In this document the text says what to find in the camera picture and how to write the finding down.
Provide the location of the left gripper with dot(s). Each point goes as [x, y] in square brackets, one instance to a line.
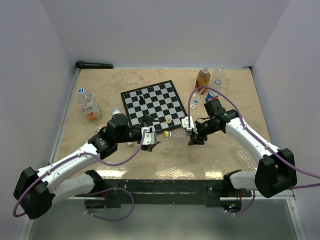
[149, 120]

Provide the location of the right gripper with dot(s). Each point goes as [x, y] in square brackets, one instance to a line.
[199, 138]

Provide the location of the yellow cap clear bottle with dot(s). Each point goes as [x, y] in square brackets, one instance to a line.
[177, 135]

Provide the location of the pepsi label bottle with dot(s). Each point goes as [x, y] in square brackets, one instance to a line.
[214, 84]

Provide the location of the amber drink bottle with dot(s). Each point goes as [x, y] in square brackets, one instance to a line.
[203, 78]

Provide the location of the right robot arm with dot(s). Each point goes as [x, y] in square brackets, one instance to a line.
[275, 167]

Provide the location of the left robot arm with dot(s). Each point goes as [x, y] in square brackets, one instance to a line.
[38, 190]

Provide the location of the white tube bottle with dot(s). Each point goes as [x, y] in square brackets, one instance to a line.
[116, 111]

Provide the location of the clear crushed bottle right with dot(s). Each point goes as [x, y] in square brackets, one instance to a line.
[244, 159]

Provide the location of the blue cap tea bottle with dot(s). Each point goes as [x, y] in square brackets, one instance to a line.
[88, 104]

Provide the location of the white chess piece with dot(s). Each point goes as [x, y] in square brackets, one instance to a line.
[169, 119]

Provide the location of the black chess piece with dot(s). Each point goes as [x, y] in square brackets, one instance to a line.
[141, 100]

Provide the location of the black white chessboard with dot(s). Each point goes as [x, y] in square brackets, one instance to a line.
[161, 100]

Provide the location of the black base frame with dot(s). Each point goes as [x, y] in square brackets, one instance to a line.
[168, 192]

